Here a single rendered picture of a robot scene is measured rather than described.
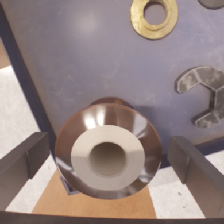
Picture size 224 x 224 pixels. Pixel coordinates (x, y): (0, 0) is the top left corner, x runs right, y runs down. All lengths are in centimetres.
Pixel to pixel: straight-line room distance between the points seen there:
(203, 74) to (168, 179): 127
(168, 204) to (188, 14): 152
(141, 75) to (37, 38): 16
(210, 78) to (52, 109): 23
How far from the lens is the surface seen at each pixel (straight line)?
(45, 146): 17
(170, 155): 17
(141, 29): 24
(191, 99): 27
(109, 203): 48
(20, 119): 136
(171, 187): 153
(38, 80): 26
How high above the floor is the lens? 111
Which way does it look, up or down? 76 degrees down
